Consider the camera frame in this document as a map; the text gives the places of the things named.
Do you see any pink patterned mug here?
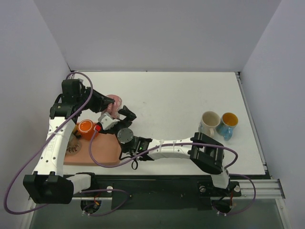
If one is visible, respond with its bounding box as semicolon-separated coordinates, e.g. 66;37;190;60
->
105;94;122;119

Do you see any beige patterned mug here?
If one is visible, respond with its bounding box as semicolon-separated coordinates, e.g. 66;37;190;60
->
198;111;221;138

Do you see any blue patterned mug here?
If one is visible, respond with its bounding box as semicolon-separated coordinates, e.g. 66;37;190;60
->
216;113;239;141

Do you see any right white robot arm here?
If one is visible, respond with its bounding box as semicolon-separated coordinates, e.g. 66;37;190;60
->
98;106;230;195

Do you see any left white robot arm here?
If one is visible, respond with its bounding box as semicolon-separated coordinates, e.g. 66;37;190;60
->
23;79;115;204

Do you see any orange mug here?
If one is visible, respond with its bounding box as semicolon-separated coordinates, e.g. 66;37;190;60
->
78;119;98;141

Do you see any yellow mug behind tray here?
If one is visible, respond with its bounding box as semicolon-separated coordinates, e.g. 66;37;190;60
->
72;125;81;139

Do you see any yellow cream mug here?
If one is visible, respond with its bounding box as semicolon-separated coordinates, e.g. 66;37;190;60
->
66;134;81;156

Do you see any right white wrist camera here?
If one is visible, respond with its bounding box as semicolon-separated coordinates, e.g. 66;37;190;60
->
95;112;120;132

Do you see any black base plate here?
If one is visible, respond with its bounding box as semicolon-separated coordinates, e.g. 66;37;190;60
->
75;175;241;210

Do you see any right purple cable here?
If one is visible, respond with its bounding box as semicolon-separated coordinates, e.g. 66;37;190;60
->
90;130;257;217

